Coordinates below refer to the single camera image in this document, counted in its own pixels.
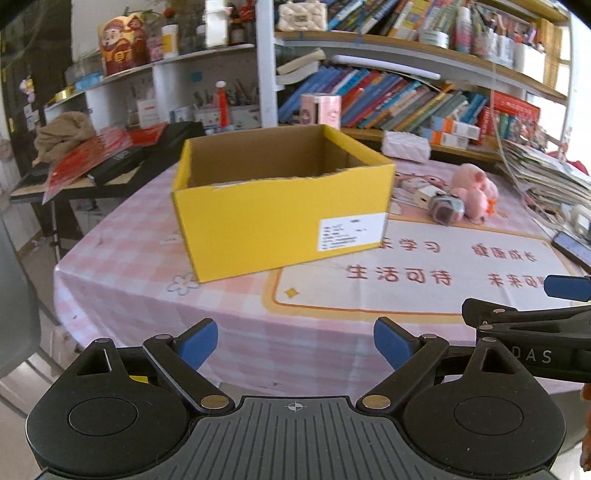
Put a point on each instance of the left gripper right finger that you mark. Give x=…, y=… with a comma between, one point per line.
x=414, y=361

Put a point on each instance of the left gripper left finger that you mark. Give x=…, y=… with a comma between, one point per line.
x=177, y=360

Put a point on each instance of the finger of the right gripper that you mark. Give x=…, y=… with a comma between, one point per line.
x=575, y=288
x=504, y=322

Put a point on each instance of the blue grey toy gadget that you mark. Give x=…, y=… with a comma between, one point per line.
x=446, y=209

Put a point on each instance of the pink plush pig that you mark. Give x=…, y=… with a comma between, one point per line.
x=479, y=194

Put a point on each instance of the white staples box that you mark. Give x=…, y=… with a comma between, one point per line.
x=421, y=191

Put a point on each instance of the black smartphone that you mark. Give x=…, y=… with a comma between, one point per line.
x=572, y=249

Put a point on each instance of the stack of papers and notebooks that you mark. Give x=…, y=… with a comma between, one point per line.
x=543, y=178

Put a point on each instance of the grey chair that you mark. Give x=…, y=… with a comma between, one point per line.
x=20, y=330

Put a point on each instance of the yellow cardboard box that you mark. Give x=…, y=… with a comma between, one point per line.
x=257, y=200

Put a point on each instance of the red dictionary books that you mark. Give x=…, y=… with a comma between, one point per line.
x=508, y=118

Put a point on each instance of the white quilted pouch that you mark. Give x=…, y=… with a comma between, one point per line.
x=406, y=146

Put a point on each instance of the lower orange white box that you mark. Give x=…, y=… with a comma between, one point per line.
x=439, y=138

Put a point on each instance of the orange white box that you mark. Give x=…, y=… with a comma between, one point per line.
x=451, y=126
x=439, y=138

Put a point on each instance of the upper orange white box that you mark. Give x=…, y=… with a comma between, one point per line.
x=451, y=126

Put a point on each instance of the black electronic keyboard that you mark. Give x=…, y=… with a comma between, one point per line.
x=126, y=172

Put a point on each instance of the red paper packets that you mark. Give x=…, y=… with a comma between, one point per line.
x=109, y=145

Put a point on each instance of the white bookshelf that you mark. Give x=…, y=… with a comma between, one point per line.
x=172, y=83

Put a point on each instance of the white pen holder cups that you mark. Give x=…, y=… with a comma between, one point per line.
x=243, y=117

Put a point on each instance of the red hanging tassel ornament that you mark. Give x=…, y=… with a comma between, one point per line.
x=222, y=104

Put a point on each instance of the beige crumpled cloth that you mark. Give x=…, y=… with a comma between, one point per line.
x=60, y=136

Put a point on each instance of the row of colourful books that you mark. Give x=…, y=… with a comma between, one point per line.
x=381, y=100

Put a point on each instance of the pink cylindrical pen holder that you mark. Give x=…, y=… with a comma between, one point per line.
x=321, y=109

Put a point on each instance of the white round jar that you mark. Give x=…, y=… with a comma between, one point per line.
x=434, y=38

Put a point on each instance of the red fortune god figure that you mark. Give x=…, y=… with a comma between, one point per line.
x=123, y=43

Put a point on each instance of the white yellow bottle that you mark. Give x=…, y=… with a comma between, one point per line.
x=169, y=38

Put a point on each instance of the black door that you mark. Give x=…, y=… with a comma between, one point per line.
x=35, y=52

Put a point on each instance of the cream quilted handbag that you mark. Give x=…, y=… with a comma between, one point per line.
x=302, y=16

